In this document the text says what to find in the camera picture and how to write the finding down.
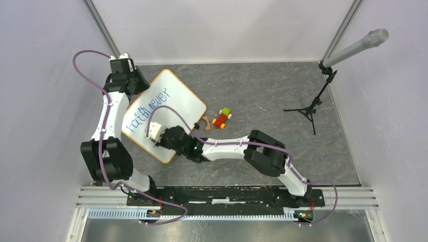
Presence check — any white whiteboard orange frame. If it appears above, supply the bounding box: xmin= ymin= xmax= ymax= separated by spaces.
xmin=122 ymin=69 xmax=207 ymax=163

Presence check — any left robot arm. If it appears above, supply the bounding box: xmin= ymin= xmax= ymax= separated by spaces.
xmin=80 ymin=61 xmax=158 ymax=206

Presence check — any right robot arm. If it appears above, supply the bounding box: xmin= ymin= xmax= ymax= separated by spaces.
xmin=147 ymin=122 xmax=312 ymax=206

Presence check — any brown wooden bone piece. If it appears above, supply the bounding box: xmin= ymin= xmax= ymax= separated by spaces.
xmin=202 ymin=116 xmax=211 ymax=132

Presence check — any red lego toy car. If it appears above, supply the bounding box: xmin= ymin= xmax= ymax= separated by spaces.
xmin=212 ymin=107 xmax=232 ymax=129

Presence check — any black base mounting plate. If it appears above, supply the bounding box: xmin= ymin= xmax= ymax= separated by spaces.
xmin=127 ymin=186 xmax=326 ymax=215

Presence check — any black microphone tripod stand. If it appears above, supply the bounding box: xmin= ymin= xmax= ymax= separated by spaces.
xmin=283 ymin=67 xmax=337 ymax=135

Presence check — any grey microphone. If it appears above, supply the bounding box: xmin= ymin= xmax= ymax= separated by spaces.
xmin=318 ymin=28 xmax=389 ymax=70

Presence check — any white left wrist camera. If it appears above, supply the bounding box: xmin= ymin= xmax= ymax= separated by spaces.
xmin=109 ymin=52 xmax=136 ymax=74

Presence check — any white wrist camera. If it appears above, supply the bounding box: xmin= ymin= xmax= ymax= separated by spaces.
xmin=109 ymin=52 xmax=136 ymax=74
xmin=146 ymin=122 xmax=166 ymax=143

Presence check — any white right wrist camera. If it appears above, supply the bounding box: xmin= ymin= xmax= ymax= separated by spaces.
xmin=146 ymin=122 xmax=166 ymax=143

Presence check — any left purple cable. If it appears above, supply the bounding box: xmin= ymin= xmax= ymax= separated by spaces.
xmin=72 ymin=50 xmax=189 ymax=226

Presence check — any grey slotted cable duct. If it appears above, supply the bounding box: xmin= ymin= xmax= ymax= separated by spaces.
xmin=87 ymin=208 xmax=313 ymax=222

